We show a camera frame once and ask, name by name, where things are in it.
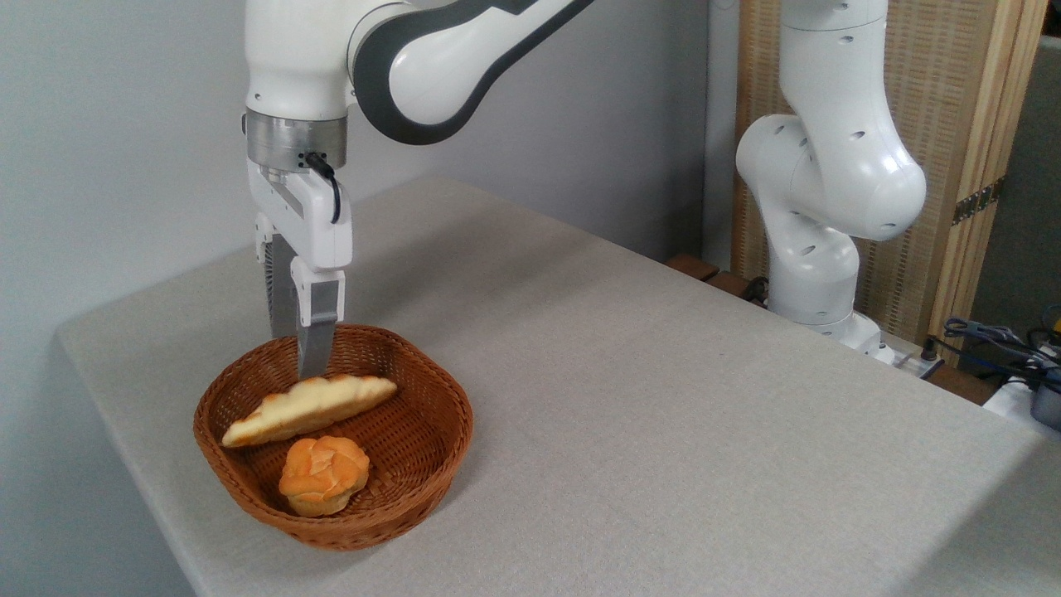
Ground metal screen hinge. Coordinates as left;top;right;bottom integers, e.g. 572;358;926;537
951;176;1006;227

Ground brown wicker basket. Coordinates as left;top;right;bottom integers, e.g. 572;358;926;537
193;323;475;553

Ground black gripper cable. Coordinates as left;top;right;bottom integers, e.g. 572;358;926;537
303;151;342;226

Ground blue grey cable bundle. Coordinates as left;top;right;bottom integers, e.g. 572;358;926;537
927;317;1061;392

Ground wooden bamboo folding screen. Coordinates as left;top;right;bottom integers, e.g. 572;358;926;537
732;0;1050;366

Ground round golden bread roll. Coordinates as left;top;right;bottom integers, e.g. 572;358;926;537
278;435;371;519

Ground brown wooden furniture piece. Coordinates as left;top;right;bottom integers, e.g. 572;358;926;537
666;255;770;305

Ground long golden bread loaf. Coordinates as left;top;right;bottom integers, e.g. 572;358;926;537
221;374;399;449

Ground grey box device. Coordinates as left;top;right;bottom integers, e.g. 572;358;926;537
1030;383;1061;433

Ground grey tablecloth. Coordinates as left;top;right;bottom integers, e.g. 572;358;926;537
56;177;1061;597

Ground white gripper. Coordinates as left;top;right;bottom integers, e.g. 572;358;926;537
246;161;354;381

